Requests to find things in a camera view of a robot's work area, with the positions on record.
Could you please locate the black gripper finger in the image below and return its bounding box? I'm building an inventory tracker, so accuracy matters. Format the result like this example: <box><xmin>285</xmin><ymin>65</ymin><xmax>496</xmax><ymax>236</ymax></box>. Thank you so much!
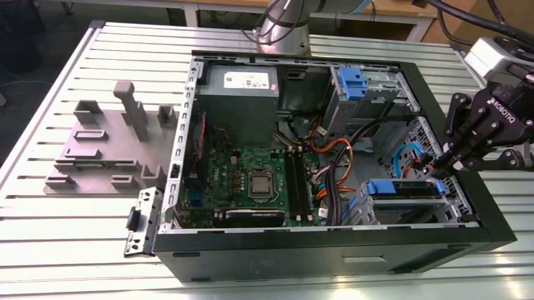
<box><xmin>424</xmin><ymin>92</ymin><xmax>503</xmax><ymax>181</ymax></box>
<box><xmin>433</xmin><ymin>142</ymin><xmax>534</xmax><ymax>181</ymax></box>

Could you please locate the red yellow black power wire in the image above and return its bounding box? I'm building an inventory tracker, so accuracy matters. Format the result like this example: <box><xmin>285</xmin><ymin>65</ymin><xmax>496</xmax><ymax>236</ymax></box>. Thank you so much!
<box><xmin>411</xmin><ymin>152</ymin><xmax>444</xmax><ymax>176</ymax></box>

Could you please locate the blue data wire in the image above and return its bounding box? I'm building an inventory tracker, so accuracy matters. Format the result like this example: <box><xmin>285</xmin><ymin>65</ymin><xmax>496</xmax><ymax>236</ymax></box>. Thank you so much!
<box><xmin>392</xmin><ymin>142</ymin><xmax>421</xmax><ymax>179</ymax></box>

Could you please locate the hard disk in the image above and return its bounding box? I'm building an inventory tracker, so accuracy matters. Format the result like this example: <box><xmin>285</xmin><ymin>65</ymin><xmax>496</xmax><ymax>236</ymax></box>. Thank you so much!
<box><xmin>364</xmin><ymin>178</ymin><xmax>447</xmax><ymax>201</ymax></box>

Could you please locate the metal disk bay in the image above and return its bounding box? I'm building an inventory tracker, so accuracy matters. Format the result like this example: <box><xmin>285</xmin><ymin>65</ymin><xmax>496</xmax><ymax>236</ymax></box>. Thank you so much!
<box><xmin>361</xmin><ymin>178</ymin><xmax>465</xmax><ymax>226</ymax></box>

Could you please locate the wooden cabinet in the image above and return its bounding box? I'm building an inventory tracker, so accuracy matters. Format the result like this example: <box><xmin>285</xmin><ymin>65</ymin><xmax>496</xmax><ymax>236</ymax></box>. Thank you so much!
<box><xmin>421</xmin><ymin>0</ymin><xmax>534</xmax><ymax>83</ymax></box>

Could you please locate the metal optical drive cage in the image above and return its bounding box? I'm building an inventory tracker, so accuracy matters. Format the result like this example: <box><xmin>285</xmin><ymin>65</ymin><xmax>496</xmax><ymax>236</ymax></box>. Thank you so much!
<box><xmin>324</xmin><ymin>65</ymin><xmax>421</xmax><ymax>138</ymax></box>

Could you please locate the blue plastic drive latch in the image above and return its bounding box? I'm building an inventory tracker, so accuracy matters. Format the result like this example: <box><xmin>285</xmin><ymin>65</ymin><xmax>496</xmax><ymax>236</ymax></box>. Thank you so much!
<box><xmin>338</xmin><ymin>67</ymin><xmax>372</xmax><ymax>101</ymax></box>

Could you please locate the black RAM slot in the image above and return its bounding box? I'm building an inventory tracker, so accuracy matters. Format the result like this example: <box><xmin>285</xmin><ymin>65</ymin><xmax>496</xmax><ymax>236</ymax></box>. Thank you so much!
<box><xmin>285</xmin><ymin>146</ymin><xmax>305</xmax><ymax>223</ymax></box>
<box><xmin>294</xmin><ymin>146</ymin><xmax>316</xmax><ymax>221</ymax></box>

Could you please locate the green motherboard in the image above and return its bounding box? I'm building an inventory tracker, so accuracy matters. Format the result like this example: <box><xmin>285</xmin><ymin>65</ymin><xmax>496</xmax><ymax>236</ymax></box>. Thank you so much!
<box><xmin>177</xmin><ymin>145</ymin><xmax>333</xmax><ymax>228</ymax></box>

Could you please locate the CPU socket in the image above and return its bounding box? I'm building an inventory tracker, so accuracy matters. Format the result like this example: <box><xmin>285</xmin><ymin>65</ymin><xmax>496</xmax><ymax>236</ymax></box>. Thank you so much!
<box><xmin>245</xmin><ymin>166</ymin><xmax>280</xmax><ymax>204</ymax></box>

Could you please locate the silver CPU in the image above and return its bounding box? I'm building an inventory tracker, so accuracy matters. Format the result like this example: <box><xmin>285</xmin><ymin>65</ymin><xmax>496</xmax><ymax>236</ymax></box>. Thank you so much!
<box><xmin>249</xmin><ymin>176</ymin><xmax>273</xmax><ymax>194</ymax></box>

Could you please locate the grey power supply unit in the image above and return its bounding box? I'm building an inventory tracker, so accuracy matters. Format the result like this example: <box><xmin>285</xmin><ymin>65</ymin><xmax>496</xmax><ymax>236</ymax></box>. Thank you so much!
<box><xmin>196</xmin><ymin>64</ymin><xmax>282</xmax><ymax>148</ymax></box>

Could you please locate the black graphics card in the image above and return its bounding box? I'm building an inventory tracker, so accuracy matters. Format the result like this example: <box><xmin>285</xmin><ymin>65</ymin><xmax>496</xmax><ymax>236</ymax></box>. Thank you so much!
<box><xmin>176</xmin><ymin>206</ymin><xmax>289</xmax><ymax>229</ymax></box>

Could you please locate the black PC case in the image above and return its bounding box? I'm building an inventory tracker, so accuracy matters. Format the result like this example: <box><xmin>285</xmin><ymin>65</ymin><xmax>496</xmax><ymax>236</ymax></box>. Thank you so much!
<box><xmin>123</xmin><ymin>49</ymin><xmax>519</xmax><ymax>284</ymax></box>

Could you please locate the grey parts rack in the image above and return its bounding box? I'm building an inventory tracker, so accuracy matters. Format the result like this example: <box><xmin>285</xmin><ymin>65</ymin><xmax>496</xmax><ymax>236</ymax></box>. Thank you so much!
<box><xmin>43</xmin><ymin>81</ymin><xmax>182</xmax><ymax>196</ymax></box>

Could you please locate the blue video port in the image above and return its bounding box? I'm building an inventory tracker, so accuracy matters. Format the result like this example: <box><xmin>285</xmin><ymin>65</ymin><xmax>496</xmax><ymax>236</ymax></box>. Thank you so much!
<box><xmin>126</xmin><ymin>206</ymin><xmax>142</xmax><ymax>231</ymax></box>

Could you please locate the green RAM stick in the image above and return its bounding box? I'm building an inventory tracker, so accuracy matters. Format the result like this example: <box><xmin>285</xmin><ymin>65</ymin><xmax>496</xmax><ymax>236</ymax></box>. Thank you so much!
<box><xmin>73</xmin><ymin>159</ymin><xmax>121</xmax><ymax>169</ymax></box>

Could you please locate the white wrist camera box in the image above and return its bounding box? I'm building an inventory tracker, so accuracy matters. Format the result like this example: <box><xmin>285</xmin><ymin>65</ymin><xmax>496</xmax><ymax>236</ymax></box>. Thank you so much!
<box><xmin>464</xmin><ymin>36</ymin><xmax>517</xmax><ymax>78</ymax></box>

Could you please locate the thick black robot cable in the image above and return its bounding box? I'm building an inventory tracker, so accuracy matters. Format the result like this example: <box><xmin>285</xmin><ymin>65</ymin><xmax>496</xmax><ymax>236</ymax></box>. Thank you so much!
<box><xmin>425</xmin><ymin>0</ymin><xmax>534</xmax><ymax>44</ymax></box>

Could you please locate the orange wire bundle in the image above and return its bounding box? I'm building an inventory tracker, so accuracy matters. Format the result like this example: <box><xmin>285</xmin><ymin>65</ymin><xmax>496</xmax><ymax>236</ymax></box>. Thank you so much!
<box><xmin>309</xmin><ymin>137</ymin><xmax>360</xmax><ymax>201</ymax></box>

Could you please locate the thick black cable bundle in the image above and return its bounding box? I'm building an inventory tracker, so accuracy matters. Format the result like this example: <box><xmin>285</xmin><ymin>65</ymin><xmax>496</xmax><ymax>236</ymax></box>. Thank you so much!
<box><xmin>325</xmin><ymin>114</ymin><xmax>419</xmax><ymax>226</ymax></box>

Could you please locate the wooden desk white frame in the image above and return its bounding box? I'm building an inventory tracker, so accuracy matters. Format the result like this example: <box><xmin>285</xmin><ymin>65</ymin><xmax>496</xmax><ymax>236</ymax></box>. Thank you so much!
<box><xmin>166</xmin><ymin>0</ymin><xmax>443</xmax><ymax>43</ymax></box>

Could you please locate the thin red wire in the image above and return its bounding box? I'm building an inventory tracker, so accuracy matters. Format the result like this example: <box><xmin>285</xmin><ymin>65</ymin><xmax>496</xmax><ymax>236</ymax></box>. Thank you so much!
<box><xmin>193</xmin><ymin>111</ymin><xmax>209</xmax><ymax>181</ymax></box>

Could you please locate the metal card latch bracket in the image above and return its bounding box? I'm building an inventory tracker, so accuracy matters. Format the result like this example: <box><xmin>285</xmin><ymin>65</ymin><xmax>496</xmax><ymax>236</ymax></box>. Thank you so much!
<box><xmin>123</xmin><ymin>186</ymin><xmax>165</xmax><ymax>259</ymax></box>

